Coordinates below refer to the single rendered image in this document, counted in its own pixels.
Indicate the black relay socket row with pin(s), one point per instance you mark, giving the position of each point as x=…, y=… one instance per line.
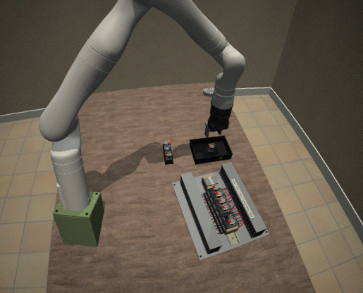
x=219, y=219

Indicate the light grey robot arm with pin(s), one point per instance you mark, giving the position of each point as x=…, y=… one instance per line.
x=59, y=123

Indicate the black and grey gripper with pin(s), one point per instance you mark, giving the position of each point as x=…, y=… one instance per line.
x=221, y=107

